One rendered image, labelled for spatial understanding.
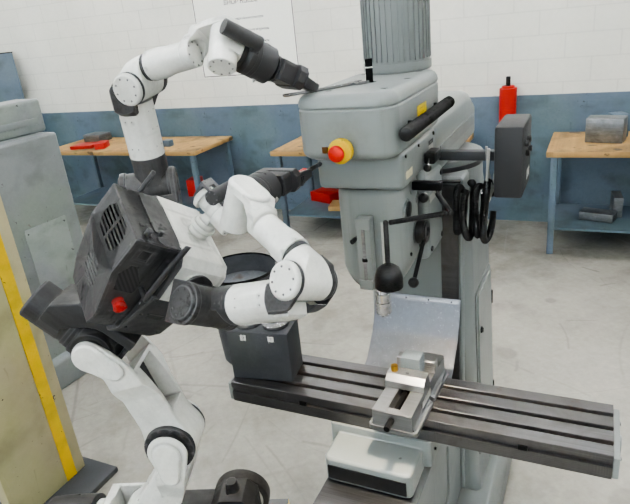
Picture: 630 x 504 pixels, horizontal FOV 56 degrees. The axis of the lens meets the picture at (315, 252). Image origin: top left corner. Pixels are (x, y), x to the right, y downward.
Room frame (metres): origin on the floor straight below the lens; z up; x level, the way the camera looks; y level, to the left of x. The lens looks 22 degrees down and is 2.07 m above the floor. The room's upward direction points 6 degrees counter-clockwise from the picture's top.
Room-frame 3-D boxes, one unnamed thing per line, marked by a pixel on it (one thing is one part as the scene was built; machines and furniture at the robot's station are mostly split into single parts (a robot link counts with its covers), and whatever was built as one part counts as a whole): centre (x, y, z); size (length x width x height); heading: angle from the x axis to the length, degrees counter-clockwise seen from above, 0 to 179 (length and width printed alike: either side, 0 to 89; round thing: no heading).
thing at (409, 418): (1.54, -0.25, 0.97); 0.35 x 0.15 x 0.11; 151
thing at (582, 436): (1.57, -0.24, 0.88); 1.24 x 0.23 x 0.08; 63
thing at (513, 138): (1.72, -0.63, 1.62); 0.20 x 0.09 x 0.21; 153
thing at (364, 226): (1.50, -0.14, 1.45); 0.04 x 0.04 x 0.21; 63
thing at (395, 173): (1.64, -0.21, 1.68); 0.34 x 0.24 x 0.10; 153
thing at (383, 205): (1.60, -0.19, 1.47); 0.21 x 0.19 x 0.32; 63
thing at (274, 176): (1.38, 0.09, 1.70); 0.13 x 0.12 x 0.10; 63
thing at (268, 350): (1.79, 0.21, 1.02); 0.22 x 0.12 x 0.20; 72
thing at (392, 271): (1.35, -0.18, 1.44); 0.07 x 0.07 x 0.06
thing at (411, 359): (1.56, -0.27, 1.03); 0.06 x 0.05 x 0.06; 61
